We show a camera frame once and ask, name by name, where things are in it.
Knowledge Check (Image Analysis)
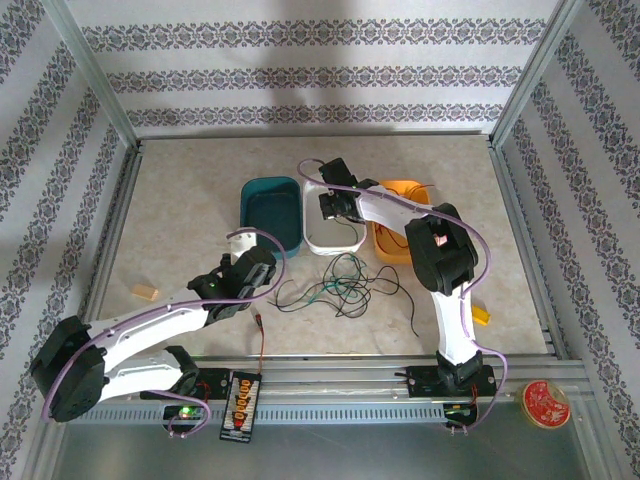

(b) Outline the aluminium frame post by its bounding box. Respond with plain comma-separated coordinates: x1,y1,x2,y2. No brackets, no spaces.
42,0,141,146
487,0,584,146

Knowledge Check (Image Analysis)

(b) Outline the black cable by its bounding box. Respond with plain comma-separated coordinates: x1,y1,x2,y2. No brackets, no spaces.
334,264,422,337
267,279,331,312

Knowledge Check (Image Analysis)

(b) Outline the dark green cable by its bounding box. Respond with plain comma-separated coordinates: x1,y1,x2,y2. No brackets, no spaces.
322,252,374,319

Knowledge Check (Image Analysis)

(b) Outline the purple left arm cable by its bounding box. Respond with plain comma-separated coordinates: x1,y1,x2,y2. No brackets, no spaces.
40,227,287,441

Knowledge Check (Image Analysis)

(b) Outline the white plastic tray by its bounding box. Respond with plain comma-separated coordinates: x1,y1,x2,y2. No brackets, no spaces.
301,177,369,256

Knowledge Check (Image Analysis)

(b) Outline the thin aluminium rail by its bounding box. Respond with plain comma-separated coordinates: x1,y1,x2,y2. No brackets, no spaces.
134,130,494,142

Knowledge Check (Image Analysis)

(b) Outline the teal plastic tray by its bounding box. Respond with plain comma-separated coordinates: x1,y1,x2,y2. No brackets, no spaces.
239,175,304,260

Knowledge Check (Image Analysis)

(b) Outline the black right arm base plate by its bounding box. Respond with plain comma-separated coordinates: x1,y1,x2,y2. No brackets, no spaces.
394,364,496,399

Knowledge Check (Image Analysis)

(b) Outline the aluminium side rail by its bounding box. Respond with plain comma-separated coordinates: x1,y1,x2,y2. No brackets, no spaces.
79,139,146,326
487,134,567,361

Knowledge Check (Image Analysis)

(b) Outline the grey slotted cable duct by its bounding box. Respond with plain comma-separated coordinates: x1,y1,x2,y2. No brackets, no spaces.
67,403,449,426

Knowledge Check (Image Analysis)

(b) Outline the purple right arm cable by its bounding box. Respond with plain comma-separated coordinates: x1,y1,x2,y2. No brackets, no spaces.
297,157,509,436

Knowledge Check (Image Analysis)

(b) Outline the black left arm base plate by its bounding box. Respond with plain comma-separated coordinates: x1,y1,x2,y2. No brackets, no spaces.
139,367,236,401

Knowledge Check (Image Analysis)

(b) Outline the wide aluminium mounting rail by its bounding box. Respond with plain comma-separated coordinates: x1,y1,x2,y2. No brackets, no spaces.
47,352,591,404

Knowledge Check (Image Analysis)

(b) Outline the black power distribution board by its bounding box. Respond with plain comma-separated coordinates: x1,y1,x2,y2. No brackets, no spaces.
218,370,264,444

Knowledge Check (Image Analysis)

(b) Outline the orange wire with red plug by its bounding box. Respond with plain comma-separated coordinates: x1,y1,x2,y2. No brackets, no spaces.
249,307,269,376

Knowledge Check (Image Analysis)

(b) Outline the orange plastic tray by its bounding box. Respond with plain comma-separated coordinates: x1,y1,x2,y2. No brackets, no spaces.
367,179,434,265

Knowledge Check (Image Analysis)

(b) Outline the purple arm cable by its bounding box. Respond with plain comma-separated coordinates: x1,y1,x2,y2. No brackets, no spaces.
297,157,509,436
40,227,287,441

